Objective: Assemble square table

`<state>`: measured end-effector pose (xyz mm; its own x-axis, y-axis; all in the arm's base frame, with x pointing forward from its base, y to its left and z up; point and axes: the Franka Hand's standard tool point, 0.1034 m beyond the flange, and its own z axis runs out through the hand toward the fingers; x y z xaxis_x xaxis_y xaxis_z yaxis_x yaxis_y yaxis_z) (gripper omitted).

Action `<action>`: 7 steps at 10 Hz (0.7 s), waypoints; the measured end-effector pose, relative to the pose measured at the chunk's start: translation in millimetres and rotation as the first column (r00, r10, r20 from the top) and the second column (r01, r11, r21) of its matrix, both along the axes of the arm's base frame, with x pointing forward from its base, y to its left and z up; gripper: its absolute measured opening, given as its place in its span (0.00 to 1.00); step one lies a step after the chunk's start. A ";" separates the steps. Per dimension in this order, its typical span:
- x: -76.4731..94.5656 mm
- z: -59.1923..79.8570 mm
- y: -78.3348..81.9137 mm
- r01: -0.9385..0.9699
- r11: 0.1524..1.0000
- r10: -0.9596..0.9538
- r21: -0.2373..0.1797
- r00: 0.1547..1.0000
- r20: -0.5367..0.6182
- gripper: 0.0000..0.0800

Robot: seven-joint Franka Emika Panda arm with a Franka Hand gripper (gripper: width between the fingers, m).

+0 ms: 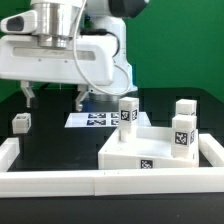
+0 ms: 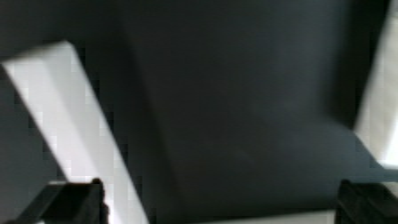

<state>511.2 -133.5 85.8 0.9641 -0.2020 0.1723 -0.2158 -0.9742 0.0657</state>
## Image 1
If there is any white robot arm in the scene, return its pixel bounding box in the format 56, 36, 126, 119
0, 0, 150, 111

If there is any white square tabletop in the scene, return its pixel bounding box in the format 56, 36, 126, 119
98, 126, 199, 170

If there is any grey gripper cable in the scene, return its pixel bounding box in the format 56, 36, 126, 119
72, 0, 134, 97

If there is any white marker tag sheet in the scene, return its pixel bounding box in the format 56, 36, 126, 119
65, 111, 152, 128

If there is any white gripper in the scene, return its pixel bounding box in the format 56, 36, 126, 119
0, 9, 117, 112

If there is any white U-shaped obstacle fence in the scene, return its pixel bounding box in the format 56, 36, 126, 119
0, 138, 224, 198

